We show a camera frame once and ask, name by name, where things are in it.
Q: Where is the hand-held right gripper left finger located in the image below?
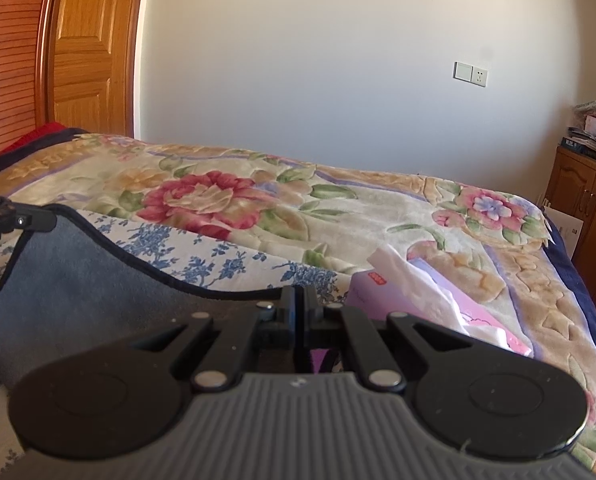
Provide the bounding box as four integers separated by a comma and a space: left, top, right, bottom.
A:
128, 285, 298, 393

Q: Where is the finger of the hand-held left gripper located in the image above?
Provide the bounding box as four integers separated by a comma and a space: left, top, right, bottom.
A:
12, 204, 58, 234

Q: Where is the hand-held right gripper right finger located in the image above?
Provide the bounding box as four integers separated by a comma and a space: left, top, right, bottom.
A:
303, 285, 475, 394

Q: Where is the grey-blue towel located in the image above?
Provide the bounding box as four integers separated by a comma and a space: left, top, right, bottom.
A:
0, 204, 299, 391

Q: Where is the pink tissue box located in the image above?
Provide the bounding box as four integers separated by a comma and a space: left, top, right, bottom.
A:
344, 259, 534, 359

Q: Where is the red cloth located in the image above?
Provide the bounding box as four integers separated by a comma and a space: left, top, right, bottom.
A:
0, 121, 66, 155

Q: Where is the blue floral bed sheet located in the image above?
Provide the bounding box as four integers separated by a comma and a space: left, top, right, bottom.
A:
0, 209, 339, 478

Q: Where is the floral plush blanket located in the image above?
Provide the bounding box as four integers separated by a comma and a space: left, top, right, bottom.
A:
0, 129, 596, 477

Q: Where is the wooden louvred wardrobe door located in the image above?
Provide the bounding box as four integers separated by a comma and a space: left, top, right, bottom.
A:
0, 0, 61, 164

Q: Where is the white flat board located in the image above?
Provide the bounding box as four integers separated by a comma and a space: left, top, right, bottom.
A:
542, 203, 584, 261

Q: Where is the wooden cabinet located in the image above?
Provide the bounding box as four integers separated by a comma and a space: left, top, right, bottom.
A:
543, 145, 596, 332

